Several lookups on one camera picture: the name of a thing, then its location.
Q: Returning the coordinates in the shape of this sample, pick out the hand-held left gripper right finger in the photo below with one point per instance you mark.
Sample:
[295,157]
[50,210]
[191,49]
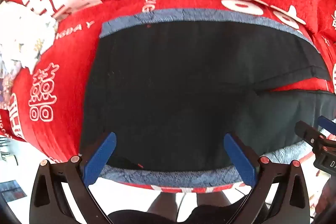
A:
[240,158]

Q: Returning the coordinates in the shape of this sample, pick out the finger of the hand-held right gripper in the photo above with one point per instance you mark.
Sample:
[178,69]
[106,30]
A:
[305,130]
[326,124]

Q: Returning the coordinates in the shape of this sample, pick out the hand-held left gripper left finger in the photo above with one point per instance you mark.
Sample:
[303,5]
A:
[101,158]

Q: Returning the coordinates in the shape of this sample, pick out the black pants with grey waistband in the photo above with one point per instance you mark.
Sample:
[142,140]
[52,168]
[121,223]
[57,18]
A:
[170,82]

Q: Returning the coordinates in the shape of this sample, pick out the person's right forearm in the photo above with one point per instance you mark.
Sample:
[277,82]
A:
[325,200]

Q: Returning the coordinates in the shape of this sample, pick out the person's right leg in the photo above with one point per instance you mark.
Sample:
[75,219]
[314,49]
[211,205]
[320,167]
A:
[210,199]

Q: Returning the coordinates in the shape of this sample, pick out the person's leg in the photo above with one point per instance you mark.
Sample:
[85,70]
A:
[164,203]
[210,199]

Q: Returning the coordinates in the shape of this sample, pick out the black shorts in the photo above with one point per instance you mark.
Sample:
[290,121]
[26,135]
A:
[204,214]

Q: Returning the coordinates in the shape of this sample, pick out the person's left leg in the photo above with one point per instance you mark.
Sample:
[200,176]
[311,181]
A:
[164,203]

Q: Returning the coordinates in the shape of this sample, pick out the dark rectangular object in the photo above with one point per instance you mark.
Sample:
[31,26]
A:
[11,191]

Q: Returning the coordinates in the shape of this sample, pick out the white printed cloth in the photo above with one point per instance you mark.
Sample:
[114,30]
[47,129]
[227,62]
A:
[23,37]

